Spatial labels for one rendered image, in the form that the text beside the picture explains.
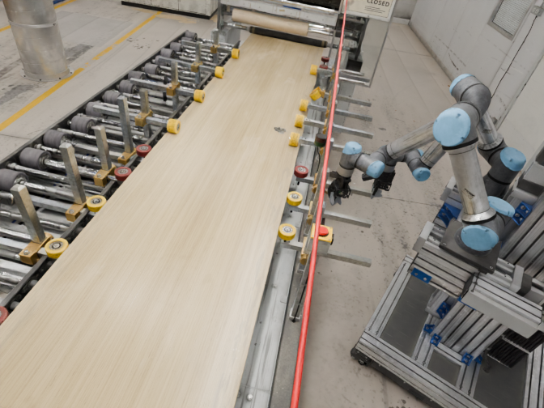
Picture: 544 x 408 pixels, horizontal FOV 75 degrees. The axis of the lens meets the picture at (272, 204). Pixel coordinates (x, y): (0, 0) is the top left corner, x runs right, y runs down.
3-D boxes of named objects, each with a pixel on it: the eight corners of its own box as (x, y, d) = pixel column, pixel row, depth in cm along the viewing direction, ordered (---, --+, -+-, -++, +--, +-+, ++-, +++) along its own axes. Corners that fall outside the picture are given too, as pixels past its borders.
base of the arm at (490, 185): (507, 190, 189) (518, 176, 183) (503, 204, 179) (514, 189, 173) (478, 178, 195) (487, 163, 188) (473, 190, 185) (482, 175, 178)
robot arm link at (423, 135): (479, 88, 132) (376, 144, 170) (469, 95, 125) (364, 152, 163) (495, 116, 132) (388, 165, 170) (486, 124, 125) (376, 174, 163)
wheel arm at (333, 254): (368, 263, 170) (371, 257, 168) (369, 269, 168) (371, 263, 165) (280, 243, 173) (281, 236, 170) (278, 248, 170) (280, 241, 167)
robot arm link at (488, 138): (492, 172, 187) (456, 95, 157) (478, 155, 198) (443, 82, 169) (516, 159, 182) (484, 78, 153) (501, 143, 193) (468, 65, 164)
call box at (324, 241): (327, 242, 127) (333, 227, 122) (325, 257, 122) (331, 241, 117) (308, 238, 128) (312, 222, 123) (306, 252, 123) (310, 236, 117)
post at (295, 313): (299, 312, 155) (324, 243, 126) (299, 322, 152) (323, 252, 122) (290, 310, 156) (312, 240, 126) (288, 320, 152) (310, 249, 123)
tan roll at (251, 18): (355, 44, 375) (359, 31, 367) (355, 47, 366) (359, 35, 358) (224, 17, 383) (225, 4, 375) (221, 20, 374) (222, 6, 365)
